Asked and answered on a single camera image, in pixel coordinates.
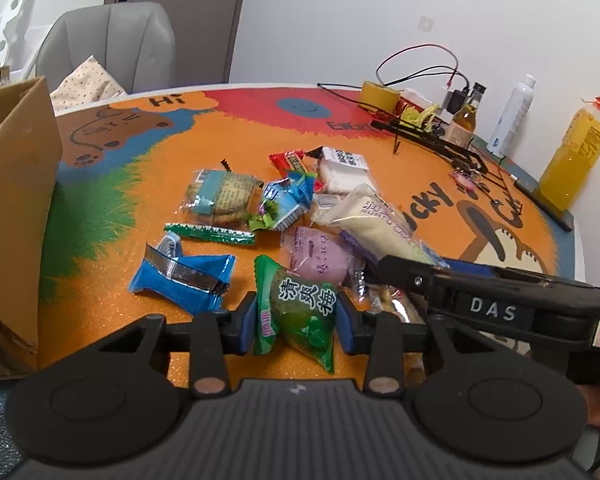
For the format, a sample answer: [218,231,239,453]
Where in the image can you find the black flat bar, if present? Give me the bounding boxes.
[512,177,574,234]

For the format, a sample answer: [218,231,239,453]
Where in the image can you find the yellow plastic bag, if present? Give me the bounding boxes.
[400,104,440,132]

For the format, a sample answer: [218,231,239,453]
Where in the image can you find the blue and silver snack packet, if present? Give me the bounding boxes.
[127,240,237,317]

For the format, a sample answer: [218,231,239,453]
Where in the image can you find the white power strip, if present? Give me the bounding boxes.
[402,87,453,112]

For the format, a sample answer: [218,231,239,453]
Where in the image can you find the white bread packet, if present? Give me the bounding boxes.
[313,146,381,196]

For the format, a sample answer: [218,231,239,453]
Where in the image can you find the green strip snack packet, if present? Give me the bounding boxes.
[163,222,257,247]

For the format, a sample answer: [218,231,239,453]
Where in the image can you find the glass bottle with amber liquid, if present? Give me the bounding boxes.
[443,82,487,147]

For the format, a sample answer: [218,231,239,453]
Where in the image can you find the pink keychain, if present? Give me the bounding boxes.
[449,167,482,192]

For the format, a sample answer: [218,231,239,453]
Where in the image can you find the green plum snack packet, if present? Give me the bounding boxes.
[252,254,342,375]

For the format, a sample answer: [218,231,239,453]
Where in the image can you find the black charger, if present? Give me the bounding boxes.
[447,89,471,114]

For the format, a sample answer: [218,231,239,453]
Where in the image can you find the long cream snack packet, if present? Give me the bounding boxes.
[309,183,451,269]

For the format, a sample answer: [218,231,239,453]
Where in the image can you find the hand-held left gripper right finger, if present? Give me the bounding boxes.
[337,297,501,396]

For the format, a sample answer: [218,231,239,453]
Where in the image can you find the pink snack packet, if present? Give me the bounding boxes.
[279,225,369,291]

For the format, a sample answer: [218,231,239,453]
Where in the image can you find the biscuit packet with teal band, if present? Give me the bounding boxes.
[179,168,265,229]

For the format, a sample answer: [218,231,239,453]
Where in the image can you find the yellow tape roll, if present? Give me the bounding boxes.
[360,80,400,114]

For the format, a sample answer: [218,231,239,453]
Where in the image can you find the blue and green cake packet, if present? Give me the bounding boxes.
[247,169,320,234]

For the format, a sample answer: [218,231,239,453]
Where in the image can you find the polka dot cushion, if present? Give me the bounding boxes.
[50,56,127,115]

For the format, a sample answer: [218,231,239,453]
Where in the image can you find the yellow juice bottle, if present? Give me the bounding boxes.
[538,96,600,212]

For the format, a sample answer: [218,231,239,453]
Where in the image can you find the white rack with holes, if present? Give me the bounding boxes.
[0,0,56,89]

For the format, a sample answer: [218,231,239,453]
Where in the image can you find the red candy bar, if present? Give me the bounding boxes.
[268,148,321,177]

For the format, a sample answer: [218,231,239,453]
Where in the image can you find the brown cardboard box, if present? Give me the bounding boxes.
[0,76,64,379]

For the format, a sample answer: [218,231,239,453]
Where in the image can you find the small clear snack packet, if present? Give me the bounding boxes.
[350,270,427,327]

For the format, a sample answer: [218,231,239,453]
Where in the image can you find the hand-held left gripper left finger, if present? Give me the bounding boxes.
[97,292,258,397]

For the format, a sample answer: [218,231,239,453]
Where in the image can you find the grey chair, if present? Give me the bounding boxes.
[34,2,177,96]

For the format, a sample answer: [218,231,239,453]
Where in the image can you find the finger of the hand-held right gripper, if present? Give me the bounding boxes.
[446,259,594,289]
[364,254,449,294]

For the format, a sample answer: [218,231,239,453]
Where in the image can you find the black cable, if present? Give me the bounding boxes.
[317,58,473,112]

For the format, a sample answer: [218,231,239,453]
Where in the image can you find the white spray bottle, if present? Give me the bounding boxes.
[486,74,537,157]

